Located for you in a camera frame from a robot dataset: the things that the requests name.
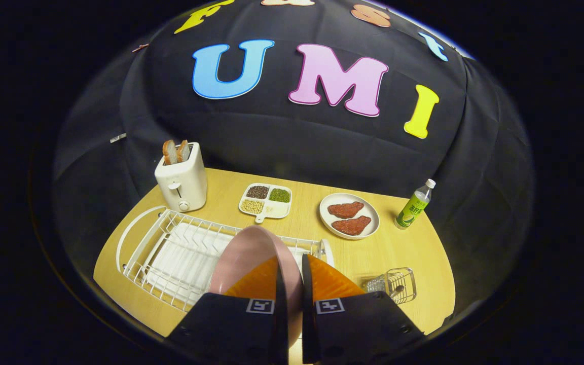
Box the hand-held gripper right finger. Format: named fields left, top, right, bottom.
left=301, top=253, right=427, bottom=365

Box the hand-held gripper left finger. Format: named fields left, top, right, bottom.
left=168, top=256, right=290, bottom=365

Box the small metal wire basket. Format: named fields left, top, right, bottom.
left=363, top=267, right=417, bottom=305

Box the white wire dish rack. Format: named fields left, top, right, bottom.
left=116, top=205, right=334, bottom=312

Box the white round plate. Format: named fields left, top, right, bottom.
left=319, top=193, right=380, bottom=240

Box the red meat steak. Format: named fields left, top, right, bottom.
left=327, top=201, right=365, bottom=220
left=331, top=215, right=372, bottom=236

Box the white divided tray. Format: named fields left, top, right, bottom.
left=238, top=183, right=293, bottom=224

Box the green label drink bottle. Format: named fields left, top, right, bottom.
left=394, top=178, right=436, bottom=230

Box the white toaster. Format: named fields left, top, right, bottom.
left=154, top=142, right=208, bottom=212

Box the black backdrop cloth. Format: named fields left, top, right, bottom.
left=51, top=0, right=536, bottom=325

